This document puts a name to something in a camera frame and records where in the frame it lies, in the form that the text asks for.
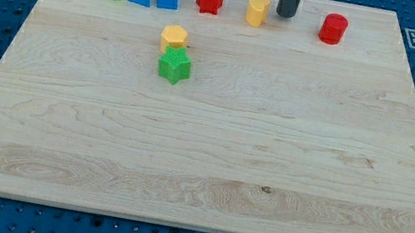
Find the yellow hexagon block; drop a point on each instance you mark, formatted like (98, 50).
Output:
(173, 35)

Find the green star block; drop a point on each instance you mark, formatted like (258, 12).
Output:
(174, 64)

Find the wooden board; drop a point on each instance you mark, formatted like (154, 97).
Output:
(275, 131)

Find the red cylinder block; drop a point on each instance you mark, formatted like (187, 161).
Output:
(333, 29)

